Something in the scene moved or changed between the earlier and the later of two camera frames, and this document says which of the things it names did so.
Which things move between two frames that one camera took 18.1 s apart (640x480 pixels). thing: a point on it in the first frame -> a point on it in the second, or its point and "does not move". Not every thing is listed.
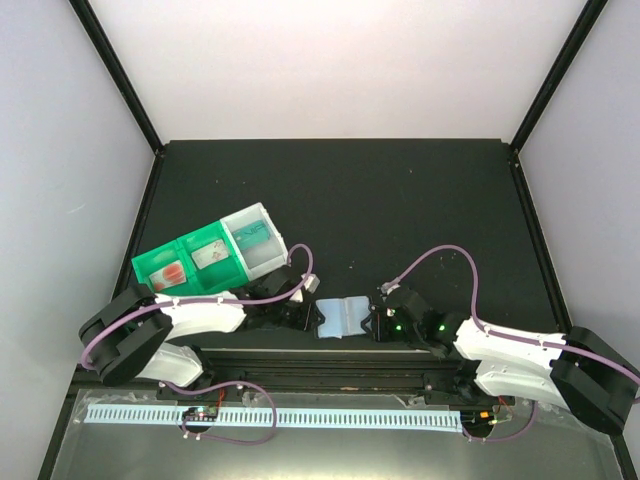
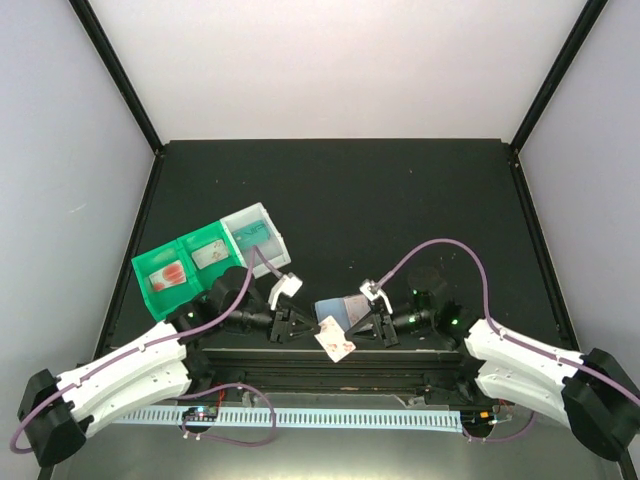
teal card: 251,235 does not move
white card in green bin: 211,254 does not move
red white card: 169,276 does not move
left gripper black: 302,323 -> 280,326
